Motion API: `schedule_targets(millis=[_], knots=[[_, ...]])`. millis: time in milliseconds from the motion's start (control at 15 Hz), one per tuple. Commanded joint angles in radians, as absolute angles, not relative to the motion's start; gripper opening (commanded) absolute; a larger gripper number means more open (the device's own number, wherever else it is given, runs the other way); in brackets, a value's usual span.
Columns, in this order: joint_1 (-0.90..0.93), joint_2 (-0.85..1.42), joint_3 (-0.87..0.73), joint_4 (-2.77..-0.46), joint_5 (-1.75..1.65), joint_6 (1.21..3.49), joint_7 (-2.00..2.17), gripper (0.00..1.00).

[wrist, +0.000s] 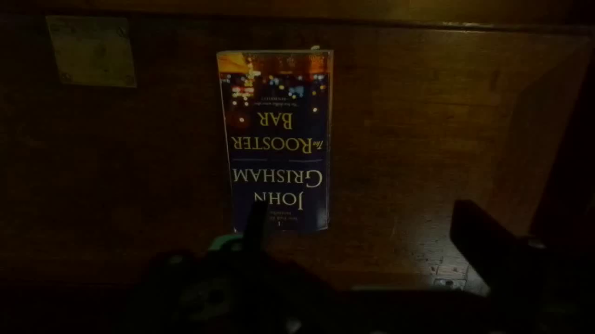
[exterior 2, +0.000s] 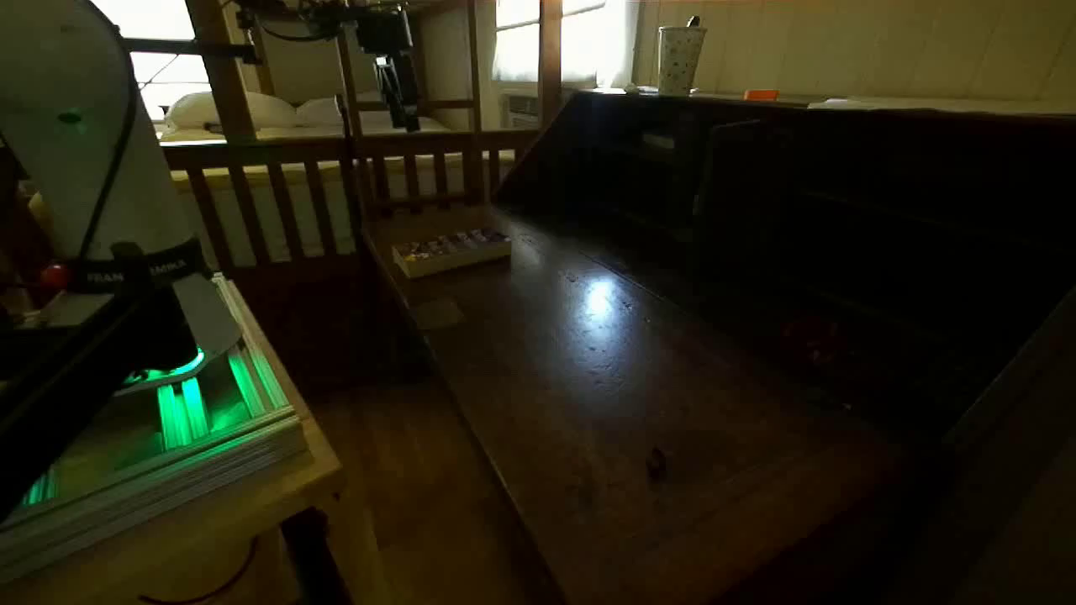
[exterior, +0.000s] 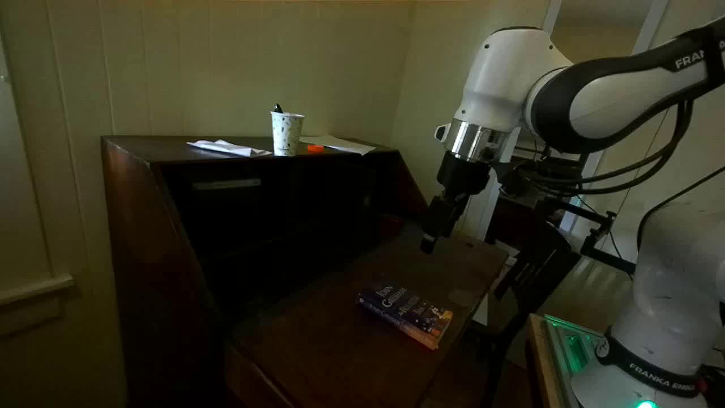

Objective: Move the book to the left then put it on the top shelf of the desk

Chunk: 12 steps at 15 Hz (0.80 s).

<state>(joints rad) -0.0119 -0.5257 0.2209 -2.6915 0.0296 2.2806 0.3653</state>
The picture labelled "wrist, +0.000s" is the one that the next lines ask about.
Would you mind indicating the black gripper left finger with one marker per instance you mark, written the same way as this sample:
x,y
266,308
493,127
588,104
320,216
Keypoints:
x,y
257,225

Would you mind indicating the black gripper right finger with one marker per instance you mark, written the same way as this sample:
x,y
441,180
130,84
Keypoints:
x,y
495,253

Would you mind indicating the blue paperback Grisham book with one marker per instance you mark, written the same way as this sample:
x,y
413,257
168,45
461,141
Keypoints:
x,y
279,141

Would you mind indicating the yellow sticky note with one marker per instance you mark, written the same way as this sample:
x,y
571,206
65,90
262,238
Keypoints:
x,y
93,52

